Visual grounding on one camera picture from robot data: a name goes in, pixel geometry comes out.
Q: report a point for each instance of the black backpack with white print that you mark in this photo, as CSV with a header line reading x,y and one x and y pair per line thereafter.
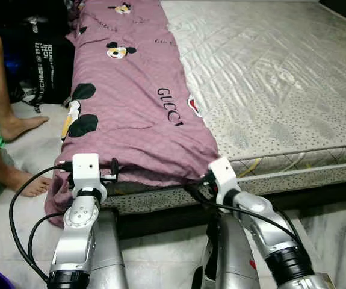
x,y
46,66

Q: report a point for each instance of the grey robot left leg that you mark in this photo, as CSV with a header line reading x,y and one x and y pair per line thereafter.
x,y
109,259

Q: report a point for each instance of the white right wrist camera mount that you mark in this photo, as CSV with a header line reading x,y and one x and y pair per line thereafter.
x,y
224,177

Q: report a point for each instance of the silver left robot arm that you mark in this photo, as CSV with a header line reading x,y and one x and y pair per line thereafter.
x,y
76,241

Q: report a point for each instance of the purple cartoon print blanket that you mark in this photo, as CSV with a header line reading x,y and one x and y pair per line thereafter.
x,y
136,102

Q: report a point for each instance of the grey robot leg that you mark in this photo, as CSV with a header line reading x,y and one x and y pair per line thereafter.
x,y
109,259
227,259

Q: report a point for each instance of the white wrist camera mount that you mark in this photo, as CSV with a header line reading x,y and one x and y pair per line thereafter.
x,y
85,170
224,177

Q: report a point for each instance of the blue bag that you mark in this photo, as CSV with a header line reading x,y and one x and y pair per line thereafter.
x,y
10,66

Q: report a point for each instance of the black bed base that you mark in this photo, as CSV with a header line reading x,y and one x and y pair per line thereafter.
x,y
317,192

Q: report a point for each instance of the white quilted mattress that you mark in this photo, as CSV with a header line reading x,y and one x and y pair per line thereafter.
x,y
269,78

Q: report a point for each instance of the black luggage bag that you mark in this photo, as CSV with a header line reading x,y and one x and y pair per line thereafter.
x,y
16,12

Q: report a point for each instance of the grey robot right leg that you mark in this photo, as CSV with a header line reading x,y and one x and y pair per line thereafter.
x,y
227,259

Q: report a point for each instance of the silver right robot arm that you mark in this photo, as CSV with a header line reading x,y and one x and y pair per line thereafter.
x,y
269,229

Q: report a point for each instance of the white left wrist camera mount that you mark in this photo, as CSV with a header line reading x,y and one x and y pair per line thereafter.
x,y
85,170

